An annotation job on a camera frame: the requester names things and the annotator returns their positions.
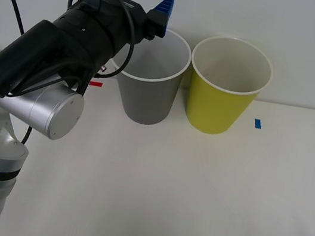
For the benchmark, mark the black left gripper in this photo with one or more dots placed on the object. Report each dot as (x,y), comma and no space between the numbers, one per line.
(122,18)

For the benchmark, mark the silver and black left arm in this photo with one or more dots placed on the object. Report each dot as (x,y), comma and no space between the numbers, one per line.
(19,58)

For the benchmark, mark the grey plastic waste bin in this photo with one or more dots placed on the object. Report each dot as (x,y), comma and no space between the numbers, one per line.
(148,101)

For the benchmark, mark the yellow-green plastic waste bin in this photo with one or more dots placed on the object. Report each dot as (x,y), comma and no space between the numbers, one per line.
(213,109)

